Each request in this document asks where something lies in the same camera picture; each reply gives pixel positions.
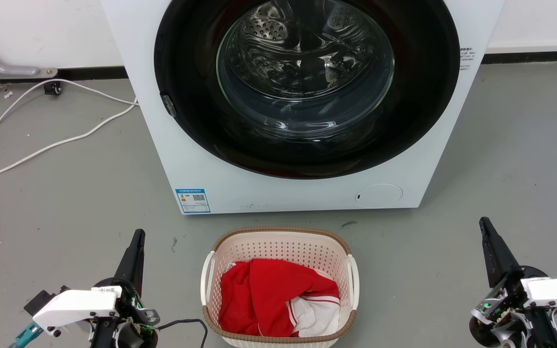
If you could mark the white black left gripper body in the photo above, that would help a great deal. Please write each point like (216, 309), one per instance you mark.
(78, 307)

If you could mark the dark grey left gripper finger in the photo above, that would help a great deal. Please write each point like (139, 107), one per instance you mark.
(132, 261)

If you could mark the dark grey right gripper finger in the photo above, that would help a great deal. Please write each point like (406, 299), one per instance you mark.
(497, 256)

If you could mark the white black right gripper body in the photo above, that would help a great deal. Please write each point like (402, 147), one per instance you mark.
(544, 304)

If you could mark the white plastic laundry basket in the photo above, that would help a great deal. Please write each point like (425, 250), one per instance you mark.
(278, 246)

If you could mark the blue energy label sticker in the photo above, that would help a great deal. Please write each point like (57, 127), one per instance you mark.
(192, 200)

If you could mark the white front-load washing machine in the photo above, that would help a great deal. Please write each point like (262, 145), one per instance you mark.
(201, 159)

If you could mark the round white filter cover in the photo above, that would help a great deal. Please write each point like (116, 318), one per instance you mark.
(380, 195)

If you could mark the red and white garment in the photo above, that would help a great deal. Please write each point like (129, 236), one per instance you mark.
(264, 299)

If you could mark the round black glass washer door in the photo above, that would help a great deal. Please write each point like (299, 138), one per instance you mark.
(418, 96)

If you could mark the small black caster wheel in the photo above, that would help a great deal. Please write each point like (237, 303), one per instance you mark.
(52, 88)

